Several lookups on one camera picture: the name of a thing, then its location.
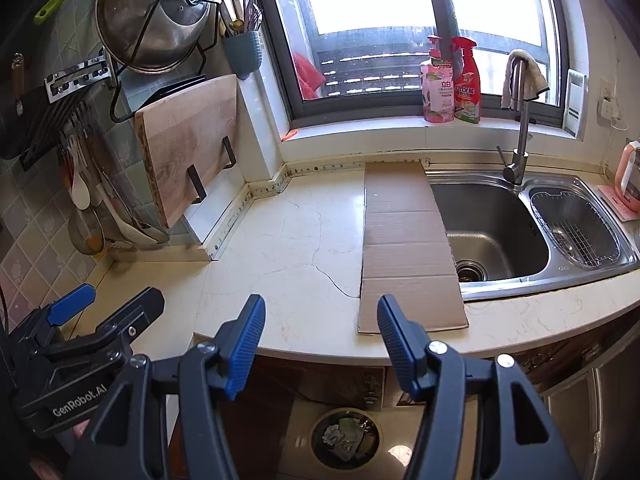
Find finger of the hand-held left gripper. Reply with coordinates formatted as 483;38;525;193
15;284;97;348
75;288;166;356

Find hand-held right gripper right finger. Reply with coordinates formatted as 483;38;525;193
376;294;581;480

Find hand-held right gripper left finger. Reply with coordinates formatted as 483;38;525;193
65;294;267;480

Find round trash bin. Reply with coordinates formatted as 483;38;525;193
309;407;385;473

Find person's left hand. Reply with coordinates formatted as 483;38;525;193
30;420;92;480

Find strainer spoon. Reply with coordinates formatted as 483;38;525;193
67;210;106;256

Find hanging ladles and spoons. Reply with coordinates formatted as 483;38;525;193
95;180;171;246

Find sink drain strainer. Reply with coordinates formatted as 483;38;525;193
455;259;488;282

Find brown cardboard sheet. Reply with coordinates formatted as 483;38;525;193
356;161;470;335

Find black cutting board rack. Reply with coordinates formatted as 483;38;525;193
109;0;237;206

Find stainless steel sink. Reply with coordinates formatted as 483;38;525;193
425;167;640;303

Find wooden cutting board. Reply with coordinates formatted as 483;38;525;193
134;74;238;229

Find brown base cabinet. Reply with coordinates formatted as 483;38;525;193
170;305;640;480

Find steel faucet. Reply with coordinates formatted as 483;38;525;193
496;55;538;186

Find pink detergent bottle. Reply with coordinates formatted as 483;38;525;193
420;35;456;123

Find pink mat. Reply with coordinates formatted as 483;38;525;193
597;185;640;221

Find red spray bottle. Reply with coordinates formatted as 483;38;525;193
451;36;482;126

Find red cloth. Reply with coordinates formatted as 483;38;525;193
294;52;326;101

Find stainless steel pot lid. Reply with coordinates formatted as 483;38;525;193
96;0;213;73

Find pink kettle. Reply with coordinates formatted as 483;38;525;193
616;140;640;211

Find beige dish cloth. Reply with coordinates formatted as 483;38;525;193
501;49;551;111

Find bunch of cutlery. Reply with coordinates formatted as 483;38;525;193
217;0;266;38

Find black wall rack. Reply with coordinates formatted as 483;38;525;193
0;85;101;171

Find wire drain basket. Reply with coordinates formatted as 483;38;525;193
530;187;621;267

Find metal hook rail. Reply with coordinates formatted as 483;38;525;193
44;55;118;103

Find wooden handled knife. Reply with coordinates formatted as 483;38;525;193
11;52;26;116

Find dark window frame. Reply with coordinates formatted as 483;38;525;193
247;0;571;136

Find white wall socket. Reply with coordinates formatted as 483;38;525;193
597;77;621;121

